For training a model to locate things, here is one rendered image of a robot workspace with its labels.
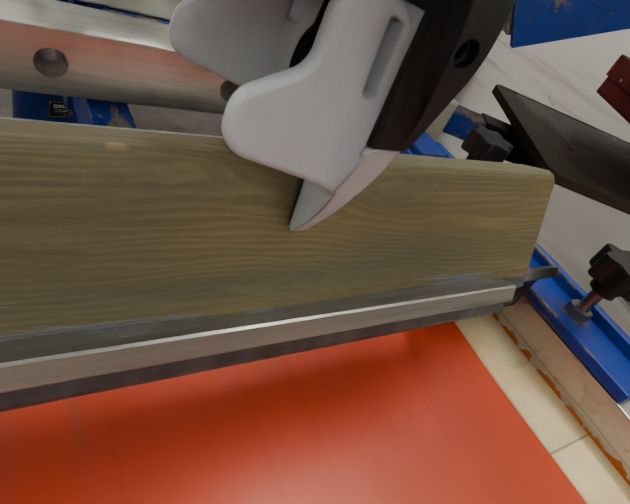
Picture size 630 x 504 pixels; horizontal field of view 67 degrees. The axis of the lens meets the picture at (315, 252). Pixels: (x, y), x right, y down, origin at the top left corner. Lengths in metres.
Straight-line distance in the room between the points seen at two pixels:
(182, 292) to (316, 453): 0.14
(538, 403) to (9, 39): 0.45
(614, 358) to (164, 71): 0.41
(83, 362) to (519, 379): 0.33
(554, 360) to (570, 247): 1.97
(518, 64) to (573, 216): 0.77
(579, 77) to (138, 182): 2.34
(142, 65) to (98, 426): 0.26
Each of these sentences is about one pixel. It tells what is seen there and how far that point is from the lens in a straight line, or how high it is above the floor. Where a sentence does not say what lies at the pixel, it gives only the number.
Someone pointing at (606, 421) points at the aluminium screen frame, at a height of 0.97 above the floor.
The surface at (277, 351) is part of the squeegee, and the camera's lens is 0.23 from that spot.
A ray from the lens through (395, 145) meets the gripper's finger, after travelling 0.16.
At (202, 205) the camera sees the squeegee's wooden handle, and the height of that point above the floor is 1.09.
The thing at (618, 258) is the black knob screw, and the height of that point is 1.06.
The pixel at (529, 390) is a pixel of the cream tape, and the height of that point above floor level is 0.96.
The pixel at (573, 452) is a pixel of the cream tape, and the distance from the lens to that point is 0.41.
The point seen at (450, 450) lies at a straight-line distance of 0.34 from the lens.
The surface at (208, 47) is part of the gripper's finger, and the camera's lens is 0.20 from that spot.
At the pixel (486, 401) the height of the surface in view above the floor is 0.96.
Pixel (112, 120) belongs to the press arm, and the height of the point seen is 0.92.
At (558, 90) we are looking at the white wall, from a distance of 2.48.
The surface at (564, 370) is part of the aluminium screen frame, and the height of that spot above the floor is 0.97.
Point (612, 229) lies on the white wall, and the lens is 2.31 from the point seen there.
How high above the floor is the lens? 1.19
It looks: 38 degrees down
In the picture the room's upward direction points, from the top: 28 degrees clockwise
